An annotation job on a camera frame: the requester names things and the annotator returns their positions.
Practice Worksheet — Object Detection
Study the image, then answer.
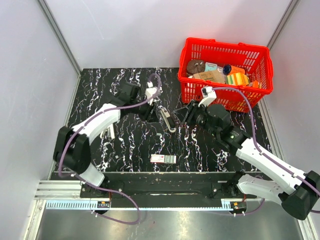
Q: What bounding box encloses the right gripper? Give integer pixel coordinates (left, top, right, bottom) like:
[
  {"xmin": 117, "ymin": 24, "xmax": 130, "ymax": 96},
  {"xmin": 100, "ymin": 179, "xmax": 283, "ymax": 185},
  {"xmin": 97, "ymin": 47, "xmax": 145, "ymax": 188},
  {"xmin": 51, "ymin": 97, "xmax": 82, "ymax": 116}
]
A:
[{"xmin": 172, "ymin": 99, "xmax": 219, "ymax": 138}]

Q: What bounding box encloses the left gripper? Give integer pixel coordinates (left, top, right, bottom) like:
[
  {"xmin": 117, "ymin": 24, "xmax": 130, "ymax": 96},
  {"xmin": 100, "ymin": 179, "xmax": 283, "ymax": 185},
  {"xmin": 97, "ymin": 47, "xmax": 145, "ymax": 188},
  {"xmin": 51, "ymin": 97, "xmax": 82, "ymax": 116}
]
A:
[{"xmin": 130, "ymin": 96, "xmax": 160, "ymax": 124}]

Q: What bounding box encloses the white black stapler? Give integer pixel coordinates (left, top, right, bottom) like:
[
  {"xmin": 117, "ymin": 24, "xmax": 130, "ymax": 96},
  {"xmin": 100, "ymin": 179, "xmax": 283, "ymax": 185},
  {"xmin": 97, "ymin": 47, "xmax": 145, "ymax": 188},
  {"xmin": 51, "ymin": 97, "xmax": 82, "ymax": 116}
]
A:
[{"xmin": 160, "ymin": 107, "xmax": 176, "ymax": 133}]

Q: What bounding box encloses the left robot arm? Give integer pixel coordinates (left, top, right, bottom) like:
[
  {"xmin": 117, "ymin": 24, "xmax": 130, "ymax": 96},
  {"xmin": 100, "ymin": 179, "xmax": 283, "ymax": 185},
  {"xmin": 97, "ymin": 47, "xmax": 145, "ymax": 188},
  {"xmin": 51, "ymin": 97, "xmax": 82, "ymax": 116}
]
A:
[{"xmin": 53, "ymin": 82, "xmax": 160, "ymax": 198}]

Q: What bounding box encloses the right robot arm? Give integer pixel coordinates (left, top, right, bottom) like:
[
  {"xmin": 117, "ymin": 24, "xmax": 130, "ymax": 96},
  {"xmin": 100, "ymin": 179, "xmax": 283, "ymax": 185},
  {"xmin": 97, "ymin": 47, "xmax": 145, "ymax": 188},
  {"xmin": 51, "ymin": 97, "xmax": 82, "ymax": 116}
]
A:
[{"xmin": 173, "ymin": 100, "xmax": 320, "ymax": 220}]

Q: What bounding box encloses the brown cardboard box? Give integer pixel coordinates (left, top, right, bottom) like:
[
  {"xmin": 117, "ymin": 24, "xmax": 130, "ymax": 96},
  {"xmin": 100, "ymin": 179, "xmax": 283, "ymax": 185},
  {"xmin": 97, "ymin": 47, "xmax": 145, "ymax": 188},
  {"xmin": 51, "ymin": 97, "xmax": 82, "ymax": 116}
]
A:
[{"xmin": 192, "ymin": 70, "xmax": 226, "ymax": 84}]

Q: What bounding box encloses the brown round package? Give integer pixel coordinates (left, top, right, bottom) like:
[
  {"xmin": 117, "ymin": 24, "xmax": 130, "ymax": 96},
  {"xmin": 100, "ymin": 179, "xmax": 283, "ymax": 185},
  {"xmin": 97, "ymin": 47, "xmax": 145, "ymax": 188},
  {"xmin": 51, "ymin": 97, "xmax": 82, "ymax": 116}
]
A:
[{"xmin": 186, "ymin": 59, "xmax": 206, "ymax": 75}]

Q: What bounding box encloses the staple box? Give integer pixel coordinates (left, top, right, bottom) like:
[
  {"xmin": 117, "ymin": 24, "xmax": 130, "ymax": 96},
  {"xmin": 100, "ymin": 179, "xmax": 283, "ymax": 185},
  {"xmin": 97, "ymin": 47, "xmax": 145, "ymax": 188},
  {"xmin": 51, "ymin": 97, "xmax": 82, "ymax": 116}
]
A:
[{"xmin": 150, "ymin": 154, "xmax": 177, "ymax": 164}]

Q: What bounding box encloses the teal white card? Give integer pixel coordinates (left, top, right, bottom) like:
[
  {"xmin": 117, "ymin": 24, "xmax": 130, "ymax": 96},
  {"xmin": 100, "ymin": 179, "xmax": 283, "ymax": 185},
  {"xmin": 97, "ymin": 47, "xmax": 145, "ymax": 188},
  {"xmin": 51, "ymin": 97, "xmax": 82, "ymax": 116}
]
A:
[{"xmin": 204, "ymin": 62, "xmax": 218, "ymax": 72}]

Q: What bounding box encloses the green yellow box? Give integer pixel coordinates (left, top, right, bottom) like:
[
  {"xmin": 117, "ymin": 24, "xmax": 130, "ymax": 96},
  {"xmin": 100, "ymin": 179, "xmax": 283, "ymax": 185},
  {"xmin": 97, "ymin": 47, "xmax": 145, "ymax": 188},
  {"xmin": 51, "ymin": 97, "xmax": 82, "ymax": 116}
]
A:
[{"xmin": 226, "ymin": 72, "xmax": 250, "ymax": 86}]

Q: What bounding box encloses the orange bottle blue cap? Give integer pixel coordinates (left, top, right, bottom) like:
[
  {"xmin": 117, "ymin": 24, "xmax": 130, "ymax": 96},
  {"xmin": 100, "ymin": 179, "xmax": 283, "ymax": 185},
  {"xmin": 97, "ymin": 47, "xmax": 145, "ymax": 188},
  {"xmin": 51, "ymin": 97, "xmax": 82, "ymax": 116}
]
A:
[{"xmin": 222, "ymin": 64, "xmax": 246, "ymax": 76}]

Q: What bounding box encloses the red plastic basket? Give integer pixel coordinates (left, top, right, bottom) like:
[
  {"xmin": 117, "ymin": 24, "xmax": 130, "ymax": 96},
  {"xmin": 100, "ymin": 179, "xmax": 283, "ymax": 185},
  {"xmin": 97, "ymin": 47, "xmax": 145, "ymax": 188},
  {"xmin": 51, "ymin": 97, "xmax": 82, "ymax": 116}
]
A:
[{"xmin": 177, "ymin": 37, "xmax": 274, "ymax": 113}]

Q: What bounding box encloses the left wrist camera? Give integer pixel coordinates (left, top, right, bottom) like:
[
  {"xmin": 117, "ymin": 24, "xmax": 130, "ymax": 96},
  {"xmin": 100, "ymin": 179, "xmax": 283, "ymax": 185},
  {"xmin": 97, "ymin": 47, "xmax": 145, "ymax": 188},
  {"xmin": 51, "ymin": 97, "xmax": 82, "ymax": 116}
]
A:
[{"xmin": 145, "ymin": 82, "xmax": 161, "ymax": 102}]

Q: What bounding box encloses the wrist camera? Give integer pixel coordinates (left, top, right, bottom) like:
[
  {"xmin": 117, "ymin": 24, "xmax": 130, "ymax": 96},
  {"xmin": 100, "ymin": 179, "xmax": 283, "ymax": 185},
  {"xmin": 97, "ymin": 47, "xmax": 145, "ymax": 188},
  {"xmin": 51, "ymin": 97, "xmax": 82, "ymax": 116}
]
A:
[
  {"xmin": 198, "ymin": 86, "xmax": 217, "ymax": 107},
  {"xmin": 145, "ymin": 82, "xmax": 161, "ymax": 102}
]

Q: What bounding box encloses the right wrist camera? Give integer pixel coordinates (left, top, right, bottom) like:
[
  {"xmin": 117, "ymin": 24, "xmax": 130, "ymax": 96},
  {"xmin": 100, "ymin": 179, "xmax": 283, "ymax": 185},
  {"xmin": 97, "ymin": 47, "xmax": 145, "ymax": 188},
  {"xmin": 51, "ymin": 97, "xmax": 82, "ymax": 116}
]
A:
[{"xmin": 198, "ymin": 86, "xmax": 217, "ymax": 107}]

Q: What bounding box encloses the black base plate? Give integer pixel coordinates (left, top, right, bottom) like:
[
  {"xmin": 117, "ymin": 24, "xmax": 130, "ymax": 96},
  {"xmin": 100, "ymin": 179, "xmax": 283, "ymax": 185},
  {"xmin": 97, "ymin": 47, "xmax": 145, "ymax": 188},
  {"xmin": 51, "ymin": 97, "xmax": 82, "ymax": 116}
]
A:
[{"xmin": 79, "ymin": 171, "xmax": 258, "ymax": 201}]

